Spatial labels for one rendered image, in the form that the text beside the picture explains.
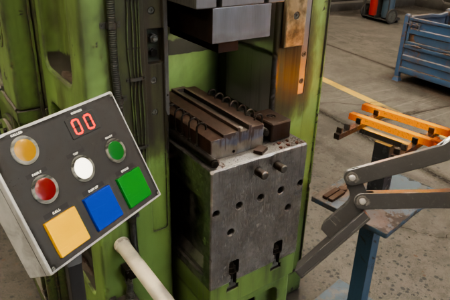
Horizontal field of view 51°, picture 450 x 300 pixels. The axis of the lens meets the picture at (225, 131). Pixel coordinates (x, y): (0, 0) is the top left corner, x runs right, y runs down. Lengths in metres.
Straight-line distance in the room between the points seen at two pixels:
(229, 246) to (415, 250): 1.42
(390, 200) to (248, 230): 1.22
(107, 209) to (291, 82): 0.91
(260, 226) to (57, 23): 0.93
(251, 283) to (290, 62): 0.79
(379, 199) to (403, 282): 2.17
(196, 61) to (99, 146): 0.86
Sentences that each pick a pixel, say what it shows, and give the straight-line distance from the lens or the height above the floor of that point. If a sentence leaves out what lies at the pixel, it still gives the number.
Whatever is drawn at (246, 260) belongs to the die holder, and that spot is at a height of 0.53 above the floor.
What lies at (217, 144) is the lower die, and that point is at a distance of 1.40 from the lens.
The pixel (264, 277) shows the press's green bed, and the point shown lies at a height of 0.41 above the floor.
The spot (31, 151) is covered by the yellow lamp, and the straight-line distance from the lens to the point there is 0.99.
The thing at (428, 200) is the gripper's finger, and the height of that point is 1.40.
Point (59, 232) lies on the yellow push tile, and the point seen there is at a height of 1.02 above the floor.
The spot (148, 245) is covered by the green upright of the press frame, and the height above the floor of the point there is 0.57.
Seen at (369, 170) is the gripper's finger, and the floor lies 1.41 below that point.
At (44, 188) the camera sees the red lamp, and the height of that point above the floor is 1.09.
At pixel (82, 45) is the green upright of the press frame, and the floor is 1.27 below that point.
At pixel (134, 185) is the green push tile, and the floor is 1.01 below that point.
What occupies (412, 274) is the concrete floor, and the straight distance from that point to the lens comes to 2.60.
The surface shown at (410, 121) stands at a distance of 1.79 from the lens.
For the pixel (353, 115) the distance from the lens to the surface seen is 1.76.
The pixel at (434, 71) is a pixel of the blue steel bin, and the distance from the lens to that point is 5.25.
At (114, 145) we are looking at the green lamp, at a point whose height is 1.10.
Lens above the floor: 1.58
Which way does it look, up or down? 24 degrees down
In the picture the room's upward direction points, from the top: 2 degrees clockwise
